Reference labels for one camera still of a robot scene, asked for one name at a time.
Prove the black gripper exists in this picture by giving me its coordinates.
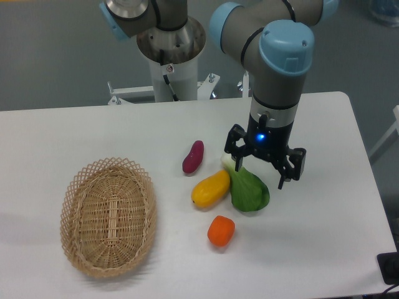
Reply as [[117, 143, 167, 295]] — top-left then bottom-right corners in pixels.
[[224, 95, 307, 190]]

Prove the black device at table edge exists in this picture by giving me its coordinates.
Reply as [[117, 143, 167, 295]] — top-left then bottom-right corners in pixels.
[[377, 252, 398, 285]]

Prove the green bok choy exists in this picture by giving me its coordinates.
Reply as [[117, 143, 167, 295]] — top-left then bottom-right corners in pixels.
[[221, 153, 270, 212]]

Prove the white furniture leg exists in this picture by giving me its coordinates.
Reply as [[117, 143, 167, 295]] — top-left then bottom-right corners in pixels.
[[368, 105, 398, 164]]

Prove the blue object in corner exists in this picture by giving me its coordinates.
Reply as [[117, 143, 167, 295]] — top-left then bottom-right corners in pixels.
[[368, 0, 398, 27]]

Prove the yellow mango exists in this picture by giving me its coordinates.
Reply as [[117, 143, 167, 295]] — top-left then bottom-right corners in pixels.
[[191, 169, 230, 208]]

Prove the black cable on pedestal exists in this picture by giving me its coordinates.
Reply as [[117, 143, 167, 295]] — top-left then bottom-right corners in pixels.
[[159, 49, 180, 102]]

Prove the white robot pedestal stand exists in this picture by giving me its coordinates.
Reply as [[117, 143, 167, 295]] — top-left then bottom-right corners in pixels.
[[107, 17, 252, 105]]

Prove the woven wicker basket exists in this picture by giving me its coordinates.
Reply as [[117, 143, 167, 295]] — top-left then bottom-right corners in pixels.
[[60, 158, 157, 278]]

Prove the purple sweet potato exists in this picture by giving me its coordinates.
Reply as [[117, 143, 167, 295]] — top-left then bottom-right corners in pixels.
[[182, 140, 204, 174]]

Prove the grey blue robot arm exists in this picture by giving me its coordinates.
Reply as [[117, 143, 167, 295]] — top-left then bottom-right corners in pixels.
[[99, 1, 339, 182]]

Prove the orange fruit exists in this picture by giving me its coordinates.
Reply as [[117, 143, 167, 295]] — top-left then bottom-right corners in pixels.
[[207, 216, 236, 247]]

